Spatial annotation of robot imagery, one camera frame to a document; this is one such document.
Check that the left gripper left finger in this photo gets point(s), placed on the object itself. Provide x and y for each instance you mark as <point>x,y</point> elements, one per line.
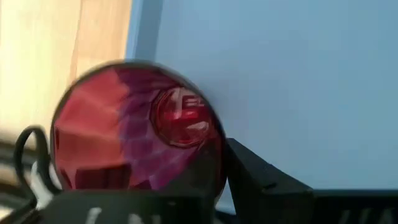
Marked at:
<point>124,208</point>

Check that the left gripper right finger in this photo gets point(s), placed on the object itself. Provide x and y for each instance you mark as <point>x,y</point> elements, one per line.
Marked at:
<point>264,193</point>

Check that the translucent red cup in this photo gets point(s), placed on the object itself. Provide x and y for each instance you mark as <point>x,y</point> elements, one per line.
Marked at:
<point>93,124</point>

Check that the blue plastic tray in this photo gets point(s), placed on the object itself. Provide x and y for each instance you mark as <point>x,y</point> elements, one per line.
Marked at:
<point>280,93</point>

